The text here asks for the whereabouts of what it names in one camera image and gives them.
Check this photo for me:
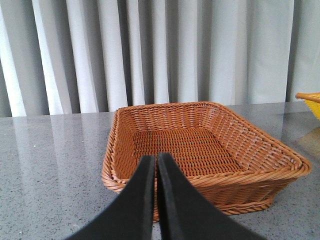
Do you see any yellow wicker basket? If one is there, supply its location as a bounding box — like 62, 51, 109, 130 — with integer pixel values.
295, 92, 320, 116

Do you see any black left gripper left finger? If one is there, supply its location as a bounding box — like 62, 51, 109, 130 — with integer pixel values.
68, 155, 156, 240

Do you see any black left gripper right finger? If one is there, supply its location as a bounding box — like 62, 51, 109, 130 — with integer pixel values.
157, 152, 263, 240

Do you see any grey pleated curtain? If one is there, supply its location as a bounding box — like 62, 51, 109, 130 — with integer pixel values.
0, 0, 320, 117

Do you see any brown wicker basket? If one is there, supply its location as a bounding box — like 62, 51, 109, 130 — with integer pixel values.
101, 101, 312, 215

